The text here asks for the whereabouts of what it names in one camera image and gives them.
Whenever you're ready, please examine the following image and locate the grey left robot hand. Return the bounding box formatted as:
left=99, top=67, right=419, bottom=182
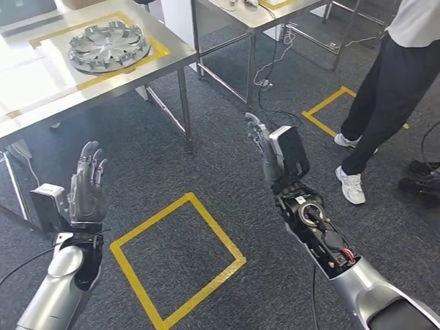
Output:
left=67, top=141, right=109, bottom=224

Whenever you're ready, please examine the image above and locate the silver wheel hubcap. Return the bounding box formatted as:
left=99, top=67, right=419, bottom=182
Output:
left=68, top=20, right=152, bottom=74

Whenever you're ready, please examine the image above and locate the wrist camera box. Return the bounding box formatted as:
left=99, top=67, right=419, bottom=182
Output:
left=29, top=183, right=69, bottom=233
left=269, top=125, right=311, bottom=182

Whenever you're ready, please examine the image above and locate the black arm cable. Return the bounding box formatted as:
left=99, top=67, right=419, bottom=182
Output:
left=311, top=266, right=318, bottom=330
left=0, top=247, right=54, bottom=285

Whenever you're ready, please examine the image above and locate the stainless steel workbench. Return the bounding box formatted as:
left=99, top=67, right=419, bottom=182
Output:
left=0, top=0, right=198, bottom=224

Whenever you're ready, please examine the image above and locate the white floor cable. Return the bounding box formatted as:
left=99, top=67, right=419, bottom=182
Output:
left=253, top=32, right=298, bottom=87

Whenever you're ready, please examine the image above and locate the white partition panel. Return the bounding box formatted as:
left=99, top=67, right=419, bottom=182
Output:
left=160, top=0, right=197, bottom=49

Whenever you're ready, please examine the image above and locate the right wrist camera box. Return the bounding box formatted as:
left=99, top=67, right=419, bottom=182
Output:
left=269, top=125, right=311, bottom=182

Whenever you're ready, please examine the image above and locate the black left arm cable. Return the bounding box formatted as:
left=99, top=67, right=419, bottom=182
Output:
left=0, top=247, right=54, bottom=285

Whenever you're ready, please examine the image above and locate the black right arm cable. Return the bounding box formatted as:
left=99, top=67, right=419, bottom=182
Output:
left=311, top=266, right=318, bottom=330

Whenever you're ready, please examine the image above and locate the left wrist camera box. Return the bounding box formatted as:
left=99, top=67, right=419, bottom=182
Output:
left=29, top=183, right=69, bottom=233

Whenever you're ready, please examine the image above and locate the black floor cable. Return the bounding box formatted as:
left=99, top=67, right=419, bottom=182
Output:
left=257, top=27, right=303, bottom=129

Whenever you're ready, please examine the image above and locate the black object on floor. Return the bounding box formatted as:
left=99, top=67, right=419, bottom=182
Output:
left=398, top=159, right=440, bottom=206

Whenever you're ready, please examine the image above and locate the standing person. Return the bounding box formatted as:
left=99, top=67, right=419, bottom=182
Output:
left=334, top=0, right=440, bottom=206

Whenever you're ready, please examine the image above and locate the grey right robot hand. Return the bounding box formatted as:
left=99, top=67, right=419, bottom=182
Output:
left=245, top=112, right=286, bottom=186

